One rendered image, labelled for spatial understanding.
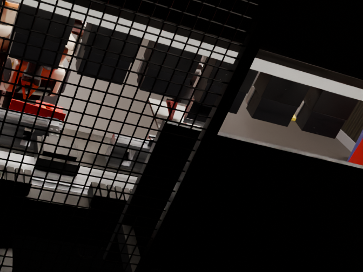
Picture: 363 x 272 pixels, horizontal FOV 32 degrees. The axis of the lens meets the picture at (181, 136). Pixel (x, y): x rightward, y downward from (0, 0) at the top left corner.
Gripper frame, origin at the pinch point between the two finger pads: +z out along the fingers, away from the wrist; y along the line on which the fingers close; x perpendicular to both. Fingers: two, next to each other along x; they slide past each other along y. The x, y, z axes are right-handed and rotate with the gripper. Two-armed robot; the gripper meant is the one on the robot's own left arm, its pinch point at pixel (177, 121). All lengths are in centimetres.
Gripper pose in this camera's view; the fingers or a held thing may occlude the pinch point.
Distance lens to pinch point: 219.9
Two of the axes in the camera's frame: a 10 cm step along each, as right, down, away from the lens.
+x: -3.7, -1.1, 9.2
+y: 9.0, 2.1, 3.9
